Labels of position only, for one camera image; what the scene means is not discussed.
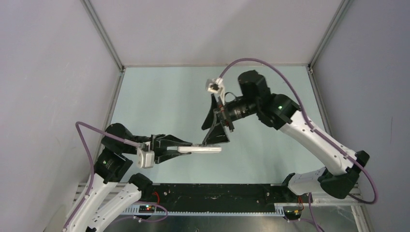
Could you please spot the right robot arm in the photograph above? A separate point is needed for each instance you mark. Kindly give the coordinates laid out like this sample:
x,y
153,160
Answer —
x,y
341,166

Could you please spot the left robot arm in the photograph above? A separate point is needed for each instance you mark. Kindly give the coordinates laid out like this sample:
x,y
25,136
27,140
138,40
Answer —
x,y
88,213

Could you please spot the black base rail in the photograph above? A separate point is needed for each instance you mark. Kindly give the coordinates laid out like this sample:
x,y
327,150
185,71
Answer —
x,y
225,200

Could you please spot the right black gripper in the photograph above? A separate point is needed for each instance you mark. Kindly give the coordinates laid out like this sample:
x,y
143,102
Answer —
x,y
223,112

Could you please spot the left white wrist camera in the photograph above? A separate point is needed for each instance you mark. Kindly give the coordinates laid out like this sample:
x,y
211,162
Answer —
x,y
145,157

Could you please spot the white AC remote control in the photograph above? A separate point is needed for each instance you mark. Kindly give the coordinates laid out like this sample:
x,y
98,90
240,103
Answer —
x,y
201,149

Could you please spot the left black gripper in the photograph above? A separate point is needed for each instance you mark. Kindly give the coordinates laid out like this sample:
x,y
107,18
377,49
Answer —
x,y
160,141

